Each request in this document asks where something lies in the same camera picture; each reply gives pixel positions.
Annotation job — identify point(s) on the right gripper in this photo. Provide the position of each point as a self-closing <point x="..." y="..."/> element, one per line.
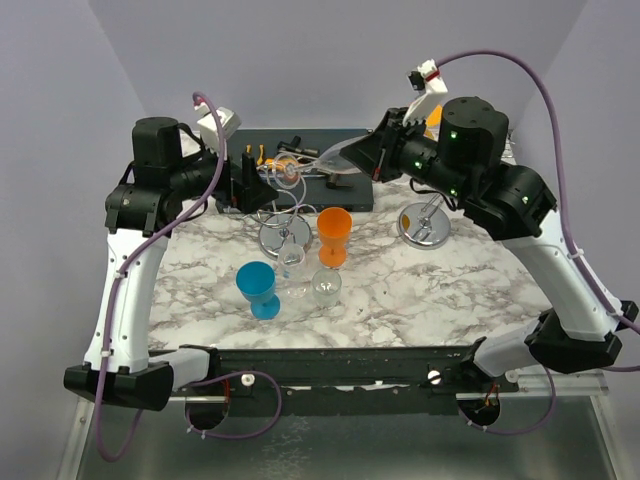
<point x="374" y="153"/>

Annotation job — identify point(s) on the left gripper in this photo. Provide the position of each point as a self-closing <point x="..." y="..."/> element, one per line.
<point x="250" y="192"/>

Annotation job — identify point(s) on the yellow plastic goblet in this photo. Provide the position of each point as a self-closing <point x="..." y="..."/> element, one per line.
<point x="433" y="122"/>

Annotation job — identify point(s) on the tall chrome glass rack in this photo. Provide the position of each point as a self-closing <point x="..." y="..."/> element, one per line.
<point x="424" y="225"/>

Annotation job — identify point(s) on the clear tumbler glass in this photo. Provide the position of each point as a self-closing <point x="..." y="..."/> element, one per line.
<point x="326" y="287"/>

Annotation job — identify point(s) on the clear wine glass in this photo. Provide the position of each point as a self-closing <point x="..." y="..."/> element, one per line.
<point x="290" y="179"/>

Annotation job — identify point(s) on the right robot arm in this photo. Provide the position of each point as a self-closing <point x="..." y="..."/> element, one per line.
<point x="516" y="208"/>

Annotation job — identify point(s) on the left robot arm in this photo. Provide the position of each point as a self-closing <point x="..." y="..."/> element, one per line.
<point x="140" y="214"/>

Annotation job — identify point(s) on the clear stemmed glass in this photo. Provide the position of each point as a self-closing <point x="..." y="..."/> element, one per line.
<point x="293" y="270"/>

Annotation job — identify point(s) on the dark grey tray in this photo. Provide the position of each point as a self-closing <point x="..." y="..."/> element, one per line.
<point x="359" y="198"/>

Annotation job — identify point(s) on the dark metal T tool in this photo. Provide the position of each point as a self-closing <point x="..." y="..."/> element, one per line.
<point x="294" y="146"/>

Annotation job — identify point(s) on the orange plastic goblet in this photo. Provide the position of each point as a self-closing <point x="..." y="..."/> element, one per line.
<point x="334" y="227"/>

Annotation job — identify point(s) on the blue plastic goblet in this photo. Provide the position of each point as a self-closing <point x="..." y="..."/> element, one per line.
<point x="256" y="281"/>

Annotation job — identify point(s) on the small chrome ring rack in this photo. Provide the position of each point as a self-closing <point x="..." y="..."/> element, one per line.
<point x="282" y="227"/>

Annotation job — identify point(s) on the orange handled pliers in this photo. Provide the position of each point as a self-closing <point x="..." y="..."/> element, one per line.
<point x="259" y="153"/>

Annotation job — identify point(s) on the black mounting base rail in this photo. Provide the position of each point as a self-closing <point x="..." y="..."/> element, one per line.
<point x="352" y="381"/>

